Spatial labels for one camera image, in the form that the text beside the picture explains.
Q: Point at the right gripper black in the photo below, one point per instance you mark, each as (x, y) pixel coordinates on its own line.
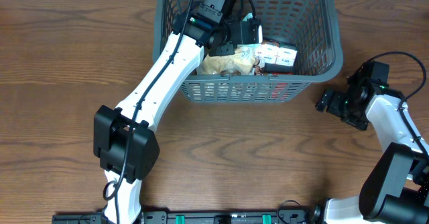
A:
(330, 100)

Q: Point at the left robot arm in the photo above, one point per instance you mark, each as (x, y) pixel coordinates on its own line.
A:
(124, 137)

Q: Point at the brown snack pouch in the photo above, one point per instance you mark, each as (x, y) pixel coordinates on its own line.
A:
(258, 68)

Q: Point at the orange pasta packet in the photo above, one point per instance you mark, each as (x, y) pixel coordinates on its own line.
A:
(224, 91)

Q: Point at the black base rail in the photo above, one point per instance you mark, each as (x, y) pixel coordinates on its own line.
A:
(259, 217)

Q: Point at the grey plastic basket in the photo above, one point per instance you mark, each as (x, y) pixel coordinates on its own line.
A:
(310, 25)

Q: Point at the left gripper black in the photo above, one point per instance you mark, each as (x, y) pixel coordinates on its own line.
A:
(227, 47)

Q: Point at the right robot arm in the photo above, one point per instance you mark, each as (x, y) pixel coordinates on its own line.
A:
(396, 191)

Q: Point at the mint toilet tissue wipes pack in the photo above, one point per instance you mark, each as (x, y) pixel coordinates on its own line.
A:
(249, 16)

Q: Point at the beige paper bag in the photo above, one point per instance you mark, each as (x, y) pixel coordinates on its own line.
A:
(243, 60)

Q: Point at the Kleenex tissue multipack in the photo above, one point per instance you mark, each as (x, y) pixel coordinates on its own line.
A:
(269, 52)

